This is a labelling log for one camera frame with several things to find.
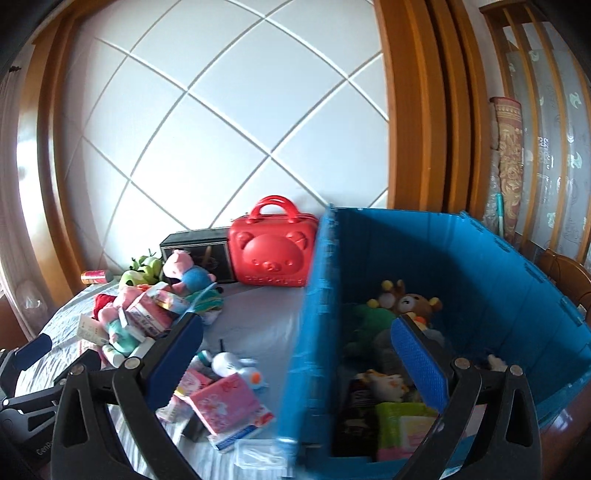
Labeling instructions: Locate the green frog plush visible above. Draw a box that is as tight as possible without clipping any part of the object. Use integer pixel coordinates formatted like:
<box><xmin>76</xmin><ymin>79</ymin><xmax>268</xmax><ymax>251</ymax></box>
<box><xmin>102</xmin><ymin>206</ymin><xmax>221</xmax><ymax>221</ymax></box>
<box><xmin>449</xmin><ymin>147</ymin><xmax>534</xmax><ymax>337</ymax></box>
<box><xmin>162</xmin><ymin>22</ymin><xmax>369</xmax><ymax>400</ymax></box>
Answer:
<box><xmin>119</xmin><ymin>251</ymin><xmax>163</xmax><ymax>286</ymax></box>

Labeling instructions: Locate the white penguin plush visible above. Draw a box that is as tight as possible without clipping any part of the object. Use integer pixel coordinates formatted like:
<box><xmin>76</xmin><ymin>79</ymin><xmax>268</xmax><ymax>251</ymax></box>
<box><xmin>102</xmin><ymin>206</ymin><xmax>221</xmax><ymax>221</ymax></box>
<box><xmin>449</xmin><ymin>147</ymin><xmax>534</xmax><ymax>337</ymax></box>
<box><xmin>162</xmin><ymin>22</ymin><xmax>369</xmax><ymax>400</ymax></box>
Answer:
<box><xmin>197</xmin><ymin>349</ymin><xmax>267</xmax><ymax>390</ymax></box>

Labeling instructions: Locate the red bear suitcase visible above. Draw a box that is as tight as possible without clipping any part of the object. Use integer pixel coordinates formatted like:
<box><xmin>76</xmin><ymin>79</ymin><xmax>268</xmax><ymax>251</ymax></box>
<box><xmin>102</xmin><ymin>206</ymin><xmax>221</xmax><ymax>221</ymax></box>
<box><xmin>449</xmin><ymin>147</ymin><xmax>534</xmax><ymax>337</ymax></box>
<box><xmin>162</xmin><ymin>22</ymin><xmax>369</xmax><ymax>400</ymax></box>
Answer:
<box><xmin>228</xmin><ymin>195</ymin><xmax>318</xmax><ymax>288</ymax></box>

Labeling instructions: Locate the pink pig plush teal dress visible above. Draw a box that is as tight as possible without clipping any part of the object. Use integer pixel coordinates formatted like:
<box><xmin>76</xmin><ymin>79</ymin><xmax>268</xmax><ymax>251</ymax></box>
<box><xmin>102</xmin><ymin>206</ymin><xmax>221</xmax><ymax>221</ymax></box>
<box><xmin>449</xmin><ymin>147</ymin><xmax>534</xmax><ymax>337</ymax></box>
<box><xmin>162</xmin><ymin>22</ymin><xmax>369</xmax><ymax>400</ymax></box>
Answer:
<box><xmin>95</xmin><ymin>285</ymin><xmax>143</xmax><ymax>356</ymax></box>

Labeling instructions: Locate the green plush toy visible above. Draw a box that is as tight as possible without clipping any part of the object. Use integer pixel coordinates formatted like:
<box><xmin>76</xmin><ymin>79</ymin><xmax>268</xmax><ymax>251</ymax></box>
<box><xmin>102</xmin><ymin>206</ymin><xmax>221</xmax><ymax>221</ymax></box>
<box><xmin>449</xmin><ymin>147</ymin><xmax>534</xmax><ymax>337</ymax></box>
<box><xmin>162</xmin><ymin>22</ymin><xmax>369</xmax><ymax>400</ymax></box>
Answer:
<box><xmin>345</xmin><ymin>304</ymin><xmax>396</xmax><ymax>355</ymax></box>

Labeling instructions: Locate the pink tissue pack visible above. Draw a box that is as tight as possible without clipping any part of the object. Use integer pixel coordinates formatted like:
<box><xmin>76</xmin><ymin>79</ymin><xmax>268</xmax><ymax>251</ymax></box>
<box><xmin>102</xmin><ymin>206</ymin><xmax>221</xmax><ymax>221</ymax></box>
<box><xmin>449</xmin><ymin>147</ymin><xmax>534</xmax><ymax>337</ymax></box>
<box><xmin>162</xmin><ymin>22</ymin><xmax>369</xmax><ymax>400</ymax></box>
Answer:
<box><xmin>181</xmin><ymin>373</ymin><xmax>276</xmax><ymax>453</ymax></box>

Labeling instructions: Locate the rolled patterned carpet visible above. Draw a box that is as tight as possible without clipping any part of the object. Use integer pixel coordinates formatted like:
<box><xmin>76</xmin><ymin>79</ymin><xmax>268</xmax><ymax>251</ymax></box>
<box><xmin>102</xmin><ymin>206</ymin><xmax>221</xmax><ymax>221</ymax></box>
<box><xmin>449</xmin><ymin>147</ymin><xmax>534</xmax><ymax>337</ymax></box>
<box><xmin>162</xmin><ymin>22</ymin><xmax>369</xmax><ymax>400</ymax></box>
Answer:
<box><xmin>490</xmin><ymin>96</ymin><xmax>524</xmax><ymax>243</ymax></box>

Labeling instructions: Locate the brown bear plush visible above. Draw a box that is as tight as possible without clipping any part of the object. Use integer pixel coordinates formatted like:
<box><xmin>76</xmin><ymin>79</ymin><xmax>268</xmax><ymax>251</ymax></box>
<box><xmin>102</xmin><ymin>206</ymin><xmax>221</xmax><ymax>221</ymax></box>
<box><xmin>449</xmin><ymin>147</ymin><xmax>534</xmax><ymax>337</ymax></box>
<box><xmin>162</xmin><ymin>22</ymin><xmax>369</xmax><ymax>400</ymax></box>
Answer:
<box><xmin>367</xmin><ymin>280</ymin><xmax>443</xmax><ymax>329</ymax></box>

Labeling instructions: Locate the pink snack can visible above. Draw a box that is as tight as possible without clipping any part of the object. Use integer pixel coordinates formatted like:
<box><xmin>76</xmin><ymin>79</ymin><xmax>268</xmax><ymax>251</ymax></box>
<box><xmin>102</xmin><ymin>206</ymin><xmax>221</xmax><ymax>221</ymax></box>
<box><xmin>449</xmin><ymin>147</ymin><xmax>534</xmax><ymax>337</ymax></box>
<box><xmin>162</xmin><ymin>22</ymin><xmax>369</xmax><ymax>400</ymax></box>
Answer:
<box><xmin>80</xmin><ymin>270</ymin><xmax>114</xmax><ymax>285</ymax></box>

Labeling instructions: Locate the clear plastic bag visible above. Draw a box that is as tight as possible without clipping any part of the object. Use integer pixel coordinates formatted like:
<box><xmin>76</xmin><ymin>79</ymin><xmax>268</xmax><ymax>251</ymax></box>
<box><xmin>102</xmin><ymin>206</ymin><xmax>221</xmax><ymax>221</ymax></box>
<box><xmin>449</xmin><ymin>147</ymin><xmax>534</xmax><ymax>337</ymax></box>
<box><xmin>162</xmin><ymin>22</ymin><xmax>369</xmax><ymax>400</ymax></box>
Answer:
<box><xmin>235</xmin><ymin>439</ymin><xmax>290</xmax><ymax>471</ymax></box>

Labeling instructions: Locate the striped grey tablecloth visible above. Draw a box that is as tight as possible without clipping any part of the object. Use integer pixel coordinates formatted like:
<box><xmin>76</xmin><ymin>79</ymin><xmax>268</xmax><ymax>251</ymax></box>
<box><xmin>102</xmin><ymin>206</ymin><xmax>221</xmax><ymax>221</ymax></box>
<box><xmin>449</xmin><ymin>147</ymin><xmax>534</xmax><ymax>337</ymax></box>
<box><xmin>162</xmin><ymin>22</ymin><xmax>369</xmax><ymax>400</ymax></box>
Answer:
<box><xmin>16</xmin><ymin>283</ymin><xmax>304</xmax><ymax>479</ymax></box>

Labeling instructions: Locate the blue plastic storage crate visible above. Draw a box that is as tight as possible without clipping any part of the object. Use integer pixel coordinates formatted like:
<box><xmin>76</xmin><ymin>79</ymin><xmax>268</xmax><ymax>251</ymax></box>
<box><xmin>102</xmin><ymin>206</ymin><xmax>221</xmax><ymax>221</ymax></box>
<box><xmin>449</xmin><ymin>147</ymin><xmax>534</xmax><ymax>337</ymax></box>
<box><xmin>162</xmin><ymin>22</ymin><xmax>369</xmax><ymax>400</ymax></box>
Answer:
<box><xmin>276</xmin><ymin>208</ymin><xmax>590</xmax><ymax>479</ymax></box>

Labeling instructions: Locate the wooden chair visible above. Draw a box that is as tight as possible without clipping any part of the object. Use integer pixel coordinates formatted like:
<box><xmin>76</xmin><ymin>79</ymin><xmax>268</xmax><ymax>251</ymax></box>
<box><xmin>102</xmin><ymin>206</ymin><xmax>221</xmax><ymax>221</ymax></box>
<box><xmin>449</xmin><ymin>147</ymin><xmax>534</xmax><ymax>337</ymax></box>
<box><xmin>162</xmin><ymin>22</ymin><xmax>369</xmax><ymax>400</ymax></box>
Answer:
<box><xmin>537</xmin><ymin>249</ymin><xmax>591</xmax><ymax>324</ymax></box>

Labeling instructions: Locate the green wipes pack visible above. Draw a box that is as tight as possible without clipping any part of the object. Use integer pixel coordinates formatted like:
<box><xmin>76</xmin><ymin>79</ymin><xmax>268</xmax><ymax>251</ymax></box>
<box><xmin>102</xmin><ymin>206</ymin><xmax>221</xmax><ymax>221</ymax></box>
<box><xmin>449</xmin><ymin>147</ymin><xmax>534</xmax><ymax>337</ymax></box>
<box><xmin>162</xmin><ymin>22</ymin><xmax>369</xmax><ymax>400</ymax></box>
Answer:
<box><xmin>376</xmin><ymin>402</ymin><xmax>438</xmax><ymax>461</ymax></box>

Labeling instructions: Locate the pink pig plush blue shirt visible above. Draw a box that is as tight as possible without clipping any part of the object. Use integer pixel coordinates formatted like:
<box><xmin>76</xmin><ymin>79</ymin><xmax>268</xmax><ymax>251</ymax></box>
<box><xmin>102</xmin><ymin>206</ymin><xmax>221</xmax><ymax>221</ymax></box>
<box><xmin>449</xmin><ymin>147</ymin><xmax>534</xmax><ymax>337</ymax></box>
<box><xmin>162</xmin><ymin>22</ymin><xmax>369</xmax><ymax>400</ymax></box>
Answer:
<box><xmin>162</xmin><ymin>250</ymin><xmax>215</xmax><ymax>296</ymax></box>

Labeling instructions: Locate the black framed box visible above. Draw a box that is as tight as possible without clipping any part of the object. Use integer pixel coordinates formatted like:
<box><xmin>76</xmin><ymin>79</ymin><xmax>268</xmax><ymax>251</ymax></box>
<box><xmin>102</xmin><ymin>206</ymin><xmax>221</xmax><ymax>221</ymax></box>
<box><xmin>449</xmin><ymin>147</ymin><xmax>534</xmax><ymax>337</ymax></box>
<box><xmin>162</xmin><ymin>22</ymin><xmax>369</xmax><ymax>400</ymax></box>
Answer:
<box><xmin>159</xmin><ymin>227</ymin><xmax>236</xmax><ymax>284</ymax></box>

